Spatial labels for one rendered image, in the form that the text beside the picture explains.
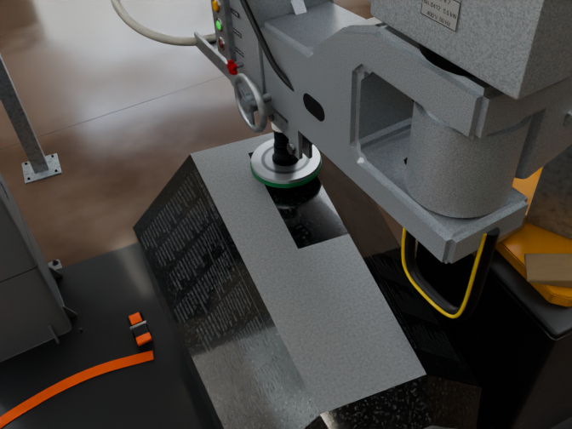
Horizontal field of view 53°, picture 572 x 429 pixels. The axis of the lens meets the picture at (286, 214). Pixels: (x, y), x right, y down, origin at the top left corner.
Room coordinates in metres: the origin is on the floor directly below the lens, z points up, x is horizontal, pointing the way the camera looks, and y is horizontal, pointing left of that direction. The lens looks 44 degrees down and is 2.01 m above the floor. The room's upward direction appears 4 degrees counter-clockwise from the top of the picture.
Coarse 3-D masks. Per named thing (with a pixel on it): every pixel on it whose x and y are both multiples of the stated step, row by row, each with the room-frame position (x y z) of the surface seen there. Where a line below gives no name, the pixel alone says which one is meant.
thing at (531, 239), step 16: (528, 192) 1.30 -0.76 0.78; (528, 208) 1.23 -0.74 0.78; (528, 224) 1.16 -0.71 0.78; (512, 240) 1.10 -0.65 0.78; (528, 240) 1.10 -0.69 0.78; (544, 240) 1.10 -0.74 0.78; (560, 240) 1.09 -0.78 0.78; (512, 256) 1.05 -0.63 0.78; (544, 288) 0.93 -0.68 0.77; (560, 288) 0.92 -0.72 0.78; (560, 304) 0.89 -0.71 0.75
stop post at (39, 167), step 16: (0, 64) 2.57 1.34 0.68; (0, 80) 2.56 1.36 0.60; (0, 96) 2.55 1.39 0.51; (16, 96) 2.58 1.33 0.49; (16, 112) 2.56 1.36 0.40; (16, 128) 2.55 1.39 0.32; (32, 144) 2.57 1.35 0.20; (32, 160) 2.55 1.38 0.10; (48, 160) 2.66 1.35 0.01; (32, 176) 2.52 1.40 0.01; (48, 176) 2.52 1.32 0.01
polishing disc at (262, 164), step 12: (264, 144) 1.45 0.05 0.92; (252, 156) 1.40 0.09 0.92; (264, 156) 1.39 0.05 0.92; (312, 156) 1.38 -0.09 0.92; (252, 168) 1.35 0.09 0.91; (264, 168) 1.34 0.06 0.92; (276, 168) 1.33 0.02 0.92; (288, 168) 1.33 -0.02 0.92; (300, 168) 1.32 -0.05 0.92; (312, 168) 1.32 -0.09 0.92; (276, 180) 1.28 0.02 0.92; (288, 180) 1.27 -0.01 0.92; (300, 180) 1.28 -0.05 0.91
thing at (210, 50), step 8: (200, 40) 1.70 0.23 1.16; (200, 48) 1.71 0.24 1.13; (208, 48) 1.65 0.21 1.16; (216, 48) 1.72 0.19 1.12; (208, 56) 1.66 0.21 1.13; (216, 56) 1.60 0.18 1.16; (216, 64) 1.61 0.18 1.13; (224, 64) 1.55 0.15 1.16; (224, 72) 1.56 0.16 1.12; (272, 120) 1.29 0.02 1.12; (280, 120) 1.26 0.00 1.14; (280, 128) 1.27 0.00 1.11; (288, 136) 1.23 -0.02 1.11; (304, 136) 1.17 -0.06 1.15; (288, 144) 1.16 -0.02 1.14; (304, 144) 1.16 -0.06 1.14; (312, 144) 1.18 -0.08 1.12; (304, 152) 1.16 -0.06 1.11
